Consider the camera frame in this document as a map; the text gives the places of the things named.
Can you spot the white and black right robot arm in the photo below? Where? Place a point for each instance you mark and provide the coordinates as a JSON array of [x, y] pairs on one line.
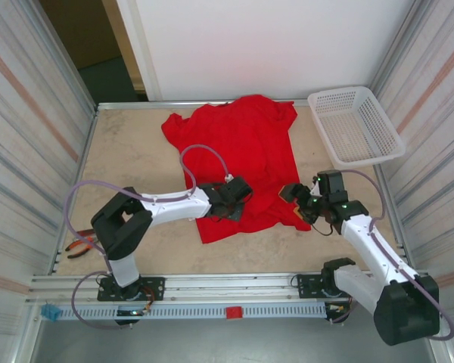
[[378, 249]]

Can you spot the white door frame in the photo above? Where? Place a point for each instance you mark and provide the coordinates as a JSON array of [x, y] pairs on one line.
[[136, 45]]

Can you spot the red t-shirt with bear print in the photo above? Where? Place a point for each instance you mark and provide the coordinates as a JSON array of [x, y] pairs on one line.
[[242, 143]]

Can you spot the blue tape piece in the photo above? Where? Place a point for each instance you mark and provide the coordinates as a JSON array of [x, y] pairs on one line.
[[50, 312]]

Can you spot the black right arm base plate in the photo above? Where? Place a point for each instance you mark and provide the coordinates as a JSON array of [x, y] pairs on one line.
[[308, 285]]

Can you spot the white perforated plastic basket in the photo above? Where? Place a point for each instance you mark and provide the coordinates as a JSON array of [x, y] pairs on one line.
[[348, 128]]

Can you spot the black controller board green light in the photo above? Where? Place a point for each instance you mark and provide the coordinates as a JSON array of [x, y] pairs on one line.
[[128, 312]]

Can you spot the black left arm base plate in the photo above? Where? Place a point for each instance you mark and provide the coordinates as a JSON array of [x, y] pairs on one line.
[[155, 287]]

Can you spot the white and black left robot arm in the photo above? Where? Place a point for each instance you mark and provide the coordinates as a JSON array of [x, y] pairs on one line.
[[174, 204]]

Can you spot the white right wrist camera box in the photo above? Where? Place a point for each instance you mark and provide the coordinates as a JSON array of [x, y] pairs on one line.
[[316, 187]]

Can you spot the small red block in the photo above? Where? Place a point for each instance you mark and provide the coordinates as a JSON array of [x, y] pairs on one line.
[[234, 313]]

